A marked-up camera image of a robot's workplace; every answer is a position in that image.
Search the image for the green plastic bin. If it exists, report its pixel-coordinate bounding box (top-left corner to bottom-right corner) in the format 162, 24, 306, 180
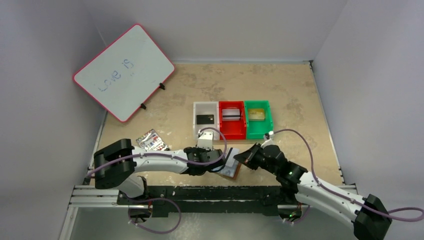
244, 100, 274, 140

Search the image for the brown leather card holder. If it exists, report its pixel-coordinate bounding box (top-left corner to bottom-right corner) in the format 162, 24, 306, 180
217, 162, 241, 179

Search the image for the white plastic bin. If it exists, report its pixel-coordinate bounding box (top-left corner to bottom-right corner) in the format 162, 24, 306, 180
192, 101, 220, 140

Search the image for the pack of coloured markers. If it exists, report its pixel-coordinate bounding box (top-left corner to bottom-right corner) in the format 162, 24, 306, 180
135, 129, 170, 151

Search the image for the red plastic bin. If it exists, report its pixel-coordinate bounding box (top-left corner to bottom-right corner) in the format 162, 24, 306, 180
218, 101, 247, 140

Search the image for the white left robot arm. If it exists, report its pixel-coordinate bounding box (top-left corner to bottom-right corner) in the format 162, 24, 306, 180
86, 138, 225, 198

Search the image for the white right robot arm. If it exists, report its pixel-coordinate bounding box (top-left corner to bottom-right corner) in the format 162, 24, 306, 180
234, 143, 392, 240

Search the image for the black credit card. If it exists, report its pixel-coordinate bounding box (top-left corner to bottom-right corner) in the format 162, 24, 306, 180
196, 114, 215, 125

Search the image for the gold credit card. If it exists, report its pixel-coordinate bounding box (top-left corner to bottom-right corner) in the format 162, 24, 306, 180
247, 108, 266, 121

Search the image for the silver credit card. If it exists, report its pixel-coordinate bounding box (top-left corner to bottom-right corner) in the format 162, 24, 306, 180
221, 108, 241, 121

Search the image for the pink framed whiteboard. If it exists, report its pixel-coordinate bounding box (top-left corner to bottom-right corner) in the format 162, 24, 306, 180
72, 23, 175, 122

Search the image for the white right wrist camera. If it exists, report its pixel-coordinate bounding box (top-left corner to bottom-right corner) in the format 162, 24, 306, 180
261, 130, 275, 148

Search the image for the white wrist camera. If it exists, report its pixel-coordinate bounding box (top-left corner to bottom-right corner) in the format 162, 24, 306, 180
261, 130, 275, 148
196, 130, 214, 151

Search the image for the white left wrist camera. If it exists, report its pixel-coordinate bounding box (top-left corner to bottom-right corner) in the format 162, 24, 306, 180
196, 130, 214, 151

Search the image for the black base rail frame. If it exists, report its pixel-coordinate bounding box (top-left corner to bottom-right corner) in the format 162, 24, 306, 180
67, 175, 362, 218

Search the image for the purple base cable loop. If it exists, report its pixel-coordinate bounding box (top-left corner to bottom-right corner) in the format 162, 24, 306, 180
127, 198, 183, 235

